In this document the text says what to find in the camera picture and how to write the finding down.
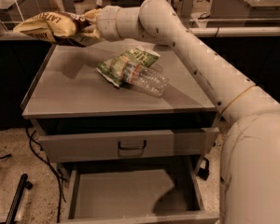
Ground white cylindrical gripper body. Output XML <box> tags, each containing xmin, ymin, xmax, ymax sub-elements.
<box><xmin>96</xmin><ymin>6</ymin><xmax>144</xmax><ymax>41</ymax></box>

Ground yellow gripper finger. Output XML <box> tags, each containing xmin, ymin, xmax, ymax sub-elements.
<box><xmin>82</xmin><ymin>24</ymin><xmax>101</xmax><ymax>39</ymax></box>
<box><xmin>83</xmin><ymin>8</ymin><xmax>101</xmax><ymax>23</ymax></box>

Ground brown chip bag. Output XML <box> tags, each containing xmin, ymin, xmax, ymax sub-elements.
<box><xmin>13</xmin><ymin>11</ymin><xmax>101</xmax><ymax>48</ymax></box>

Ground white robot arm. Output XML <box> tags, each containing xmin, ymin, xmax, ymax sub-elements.
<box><xmin>85</xmin><ymin>0</ymin><xmax>280</xmax><ymax>224</ymax></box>

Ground green chip bag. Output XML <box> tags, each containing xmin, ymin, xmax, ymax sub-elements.
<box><xmin>96</xmin><ymin>46</ymin><xmax>160</xmax><ymax>88</ymax></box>

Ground grey drawer cabinet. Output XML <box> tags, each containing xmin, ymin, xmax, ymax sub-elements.
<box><xmin>21</xmin><ymin>37</ymin><xmax>234</xmax><ymax>224</ymax></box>

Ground grey top drawer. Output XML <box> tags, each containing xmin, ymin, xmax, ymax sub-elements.
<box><xmin>39</xmin><ymin>128</ymin><xmax>218</xmax><ymax>163</ymax></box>

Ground grey open middle drawer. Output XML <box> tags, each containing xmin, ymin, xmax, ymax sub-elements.
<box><xmin>63</xmin><ymin>156</ymin><xmax>219</xmax><ymax>224</ymax></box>

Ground clear plastic water bottle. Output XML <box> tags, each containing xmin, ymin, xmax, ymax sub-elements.
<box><xmin>122</xmin><ymin>63</ymin><xmax>169</xmax><ymax>97</ymax></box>

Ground black bar on floor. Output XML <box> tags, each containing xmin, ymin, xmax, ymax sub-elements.
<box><xmin>6</xmin><ymin>174</ymin><xmax>33</xmax><ymax>224</ymax></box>

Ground black floor cable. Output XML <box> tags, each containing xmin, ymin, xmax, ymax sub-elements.
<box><xmin>25</xmin><ymin>127</ymin><xmax>67</xmax><ymax>224</ymax></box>

